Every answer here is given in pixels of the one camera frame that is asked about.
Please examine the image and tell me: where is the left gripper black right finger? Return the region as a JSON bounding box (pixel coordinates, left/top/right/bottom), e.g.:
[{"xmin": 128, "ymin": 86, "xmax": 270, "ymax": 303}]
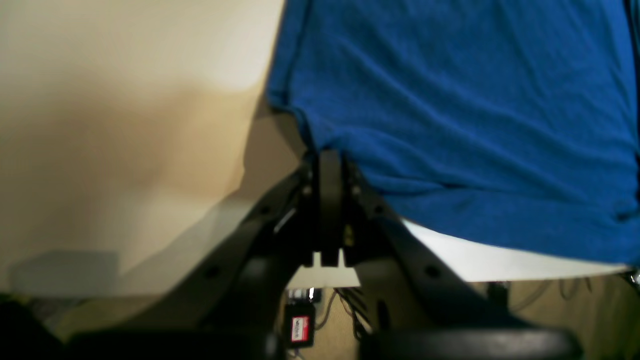
[{"xmin": 330, "ymin": 150, "xmax": 583, "ymax": 360}]

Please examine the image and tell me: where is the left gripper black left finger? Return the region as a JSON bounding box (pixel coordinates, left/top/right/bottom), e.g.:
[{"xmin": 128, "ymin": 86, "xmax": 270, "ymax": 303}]
[{"xmin": 65, "ymin": 152, "xmax": 330, "ymax": 360}]

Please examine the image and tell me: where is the dark blue t-shirt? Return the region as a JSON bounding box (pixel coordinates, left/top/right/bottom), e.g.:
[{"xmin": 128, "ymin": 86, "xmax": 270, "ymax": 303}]
[{"xmin": 266, "ymin": 0, "xmax": 640, "ymax": 266}]

